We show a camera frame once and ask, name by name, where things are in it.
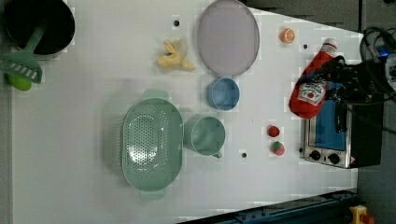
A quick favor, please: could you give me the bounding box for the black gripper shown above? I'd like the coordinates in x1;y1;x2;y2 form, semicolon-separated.
312;56;387;105

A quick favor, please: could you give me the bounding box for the red ketchup bottle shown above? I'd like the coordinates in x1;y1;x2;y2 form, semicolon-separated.
289;38;337;119

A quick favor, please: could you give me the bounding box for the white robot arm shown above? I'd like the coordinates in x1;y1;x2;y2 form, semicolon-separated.
298;53;395;105

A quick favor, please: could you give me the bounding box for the green oval strainer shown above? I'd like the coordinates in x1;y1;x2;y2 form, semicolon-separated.
120;89;184;201

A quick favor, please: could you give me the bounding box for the black toaster oven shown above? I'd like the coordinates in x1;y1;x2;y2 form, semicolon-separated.
304;99;385;169

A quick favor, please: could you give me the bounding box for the toy orange half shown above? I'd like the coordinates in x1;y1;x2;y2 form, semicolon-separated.
279;28;295;44

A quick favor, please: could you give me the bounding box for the small toy strawberry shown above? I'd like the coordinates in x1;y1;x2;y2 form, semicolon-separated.
267;126;280;137

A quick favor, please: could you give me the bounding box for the large toy strawberry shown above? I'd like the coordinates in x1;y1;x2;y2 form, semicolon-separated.
271;141;285;156

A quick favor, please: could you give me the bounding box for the yellow emergency stop button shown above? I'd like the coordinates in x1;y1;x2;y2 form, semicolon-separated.
349;205;375;224

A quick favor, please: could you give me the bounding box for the blue bowl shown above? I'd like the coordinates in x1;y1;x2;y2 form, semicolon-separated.
206;77;240;111

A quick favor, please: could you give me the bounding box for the purple oval plate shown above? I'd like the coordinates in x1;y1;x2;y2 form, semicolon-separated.
197;0;260;77

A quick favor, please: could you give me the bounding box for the green metal cup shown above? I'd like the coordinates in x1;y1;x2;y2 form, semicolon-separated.
184;116;226;159

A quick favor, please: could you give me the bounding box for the peeled toy banana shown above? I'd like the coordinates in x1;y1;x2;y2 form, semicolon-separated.
156;38;195;71

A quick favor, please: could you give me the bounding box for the green slotted spatula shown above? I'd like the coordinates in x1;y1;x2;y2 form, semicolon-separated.
0;23;47;84

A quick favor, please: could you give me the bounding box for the lime green toy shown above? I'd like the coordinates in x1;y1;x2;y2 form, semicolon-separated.
7;75;32;91

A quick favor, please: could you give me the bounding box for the black cylindrical pot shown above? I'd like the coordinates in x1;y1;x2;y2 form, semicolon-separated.
4;0;76;55

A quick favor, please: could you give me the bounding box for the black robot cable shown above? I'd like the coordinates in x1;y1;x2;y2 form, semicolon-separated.
359;26;396;63

